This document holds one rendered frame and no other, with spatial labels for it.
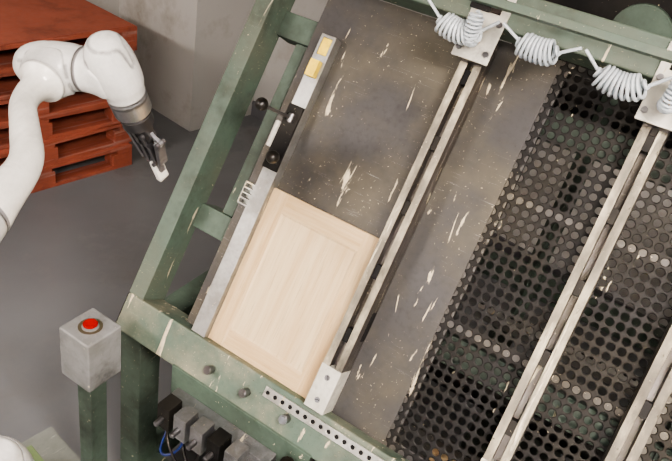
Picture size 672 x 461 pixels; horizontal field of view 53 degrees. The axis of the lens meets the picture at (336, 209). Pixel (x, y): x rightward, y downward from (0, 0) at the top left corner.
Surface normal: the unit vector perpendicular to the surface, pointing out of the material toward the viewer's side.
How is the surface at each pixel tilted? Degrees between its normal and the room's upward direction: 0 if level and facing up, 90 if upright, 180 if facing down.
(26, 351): 0
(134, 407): 90
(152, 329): 60
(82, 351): 90
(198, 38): 90
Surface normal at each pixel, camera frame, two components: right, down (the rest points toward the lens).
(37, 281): 0.17, -0.84
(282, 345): -0.38, -0.11
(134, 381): -0.54, 0.36
